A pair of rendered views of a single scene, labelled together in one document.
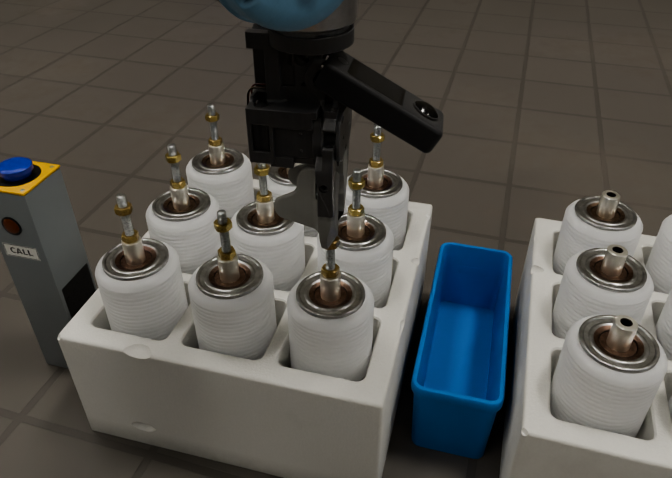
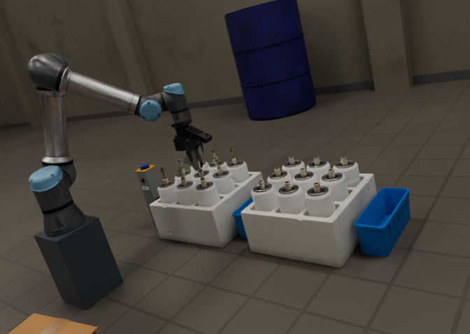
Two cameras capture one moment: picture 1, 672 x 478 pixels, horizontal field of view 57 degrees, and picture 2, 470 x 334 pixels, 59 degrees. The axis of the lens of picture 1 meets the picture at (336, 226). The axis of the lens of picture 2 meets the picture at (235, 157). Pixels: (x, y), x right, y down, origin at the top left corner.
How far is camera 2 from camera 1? 1.27 m
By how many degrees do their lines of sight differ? 29
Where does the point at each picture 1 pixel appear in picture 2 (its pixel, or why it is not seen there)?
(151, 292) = (168, 191)
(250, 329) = (188, 197)
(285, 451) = (199, 233)
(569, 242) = not seen: hidden behind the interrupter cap
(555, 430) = (247, 211)
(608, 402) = (257, 201)
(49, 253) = (151, 188)
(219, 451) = (187, 237)
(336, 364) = (205, 203)
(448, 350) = not seen: hidden behind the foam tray
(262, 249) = (198, 181)
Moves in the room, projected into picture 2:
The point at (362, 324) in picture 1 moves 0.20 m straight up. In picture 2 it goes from (209, 191) to (196, 147)
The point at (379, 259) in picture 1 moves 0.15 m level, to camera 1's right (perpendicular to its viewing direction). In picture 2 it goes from (224, 179) to (256, 177)
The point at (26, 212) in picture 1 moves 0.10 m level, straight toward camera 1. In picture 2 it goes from (145, 176) to (145, 182)
